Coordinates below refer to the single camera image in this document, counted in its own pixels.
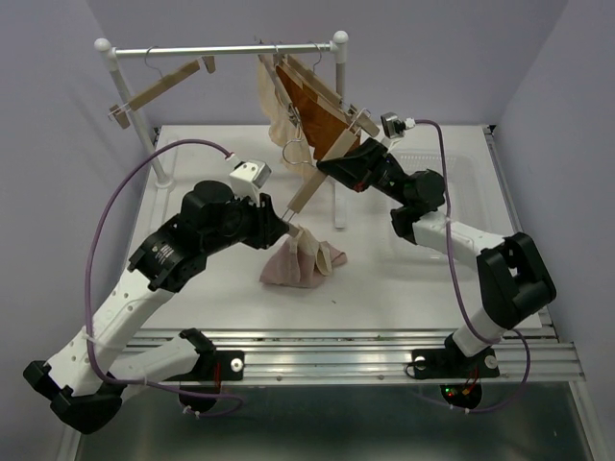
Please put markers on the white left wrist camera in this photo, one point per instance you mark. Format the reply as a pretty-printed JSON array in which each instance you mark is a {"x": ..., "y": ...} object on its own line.
[{"x": 248, "y": 178}]

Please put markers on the white clothes rack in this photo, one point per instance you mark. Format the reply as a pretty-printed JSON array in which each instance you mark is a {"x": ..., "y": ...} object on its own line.
[{"x": 338, "y": 47}]

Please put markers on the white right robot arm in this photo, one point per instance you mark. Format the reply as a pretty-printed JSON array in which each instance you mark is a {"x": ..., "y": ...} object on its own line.
[{"x": 514, "y": 280}]

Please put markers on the wooden clip hanger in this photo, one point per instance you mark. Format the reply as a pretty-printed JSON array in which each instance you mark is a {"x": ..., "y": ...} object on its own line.
[
  {"x": 361, "y": 121},
  {"x": 166, "y": 81}
]

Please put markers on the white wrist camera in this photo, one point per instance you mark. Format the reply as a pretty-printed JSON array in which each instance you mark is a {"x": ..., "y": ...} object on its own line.
[
  {"x": 394, "y": 127},
  {"x": 248, "y": 178}
]

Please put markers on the aluminium mounting rail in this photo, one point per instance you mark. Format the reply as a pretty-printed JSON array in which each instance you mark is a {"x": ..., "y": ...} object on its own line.
[{"x": 378, "y": 356}]

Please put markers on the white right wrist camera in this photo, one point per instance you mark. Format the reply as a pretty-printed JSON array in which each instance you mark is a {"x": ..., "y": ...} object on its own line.
[{"x": 394, "y": 127}]

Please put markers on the empty wooden clip hanger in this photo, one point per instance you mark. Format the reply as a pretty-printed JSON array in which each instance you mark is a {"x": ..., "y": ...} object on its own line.
[{"x": 166, "y": 81}]

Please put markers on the pink underwear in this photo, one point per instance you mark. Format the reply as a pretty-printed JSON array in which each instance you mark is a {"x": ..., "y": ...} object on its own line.
[{"x": 302, "y": 261}]

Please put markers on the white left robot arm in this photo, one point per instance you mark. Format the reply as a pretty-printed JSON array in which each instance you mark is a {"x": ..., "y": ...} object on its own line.
[{"x": 87, "y": 381}]

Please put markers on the beige underwear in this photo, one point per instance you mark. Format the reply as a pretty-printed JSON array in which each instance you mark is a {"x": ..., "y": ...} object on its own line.
[{"x": 296, "y": 156}]

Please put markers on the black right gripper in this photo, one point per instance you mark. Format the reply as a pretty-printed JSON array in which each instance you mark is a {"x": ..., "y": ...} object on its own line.
[{"x": 352, "y": 174}]

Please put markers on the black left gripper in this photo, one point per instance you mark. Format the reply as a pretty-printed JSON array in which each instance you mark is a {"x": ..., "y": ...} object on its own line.
[{"x": 268, "y": 225}]

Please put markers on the brown underwear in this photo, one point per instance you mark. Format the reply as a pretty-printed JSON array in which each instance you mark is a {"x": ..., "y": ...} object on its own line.
[{"x": 322, "y": 123}]

